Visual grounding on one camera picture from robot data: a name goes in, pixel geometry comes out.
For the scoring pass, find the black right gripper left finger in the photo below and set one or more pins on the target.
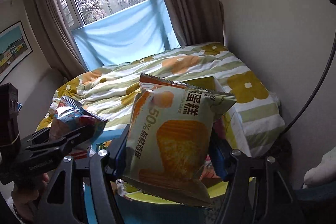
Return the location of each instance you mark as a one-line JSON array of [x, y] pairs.
[[63, 201]]

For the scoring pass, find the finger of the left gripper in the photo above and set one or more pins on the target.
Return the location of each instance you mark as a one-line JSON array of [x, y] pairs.
[[40, 136], [67, 142]]

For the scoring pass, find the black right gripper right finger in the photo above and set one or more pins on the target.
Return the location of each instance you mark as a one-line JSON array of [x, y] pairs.
[[257, 191]]

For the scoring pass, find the blue red snack bag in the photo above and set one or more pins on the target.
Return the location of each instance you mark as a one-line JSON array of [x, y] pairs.
[[71, 115]]

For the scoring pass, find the orange egg cake bag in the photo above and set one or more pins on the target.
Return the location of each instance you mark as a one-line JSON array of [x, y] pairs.
[[170, 139]]

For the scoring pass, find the person's left hand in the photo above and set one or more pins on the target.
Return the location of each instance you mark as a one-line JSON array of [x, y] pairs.
[[24, 195]]

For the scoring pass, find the blue white pen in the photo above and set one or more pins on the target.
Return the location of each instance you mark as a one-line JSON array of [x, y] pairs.
[[19, 107]]

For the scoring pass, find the yellow green cardboard box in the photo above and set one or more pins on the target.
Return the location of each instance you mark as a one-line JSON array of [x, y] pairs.
[[223, 134]]

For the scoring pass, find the blue patterned table mat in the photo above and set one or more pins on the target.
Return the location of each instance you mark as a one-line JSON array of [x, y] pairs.
[[103, 207]]

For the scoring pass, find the framed houses picture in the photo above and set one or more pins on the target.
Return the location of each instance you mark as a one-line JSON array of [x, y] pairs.
[[15, 47]]

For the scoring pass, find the left brown curtain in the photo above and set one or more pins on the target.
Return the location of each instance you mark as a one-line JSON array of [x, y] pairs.
[[54, 37]]

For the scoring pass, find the light blue window cloth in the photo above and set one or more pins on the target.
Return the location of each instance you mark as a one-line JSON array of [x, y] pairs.
[[139, 31]]

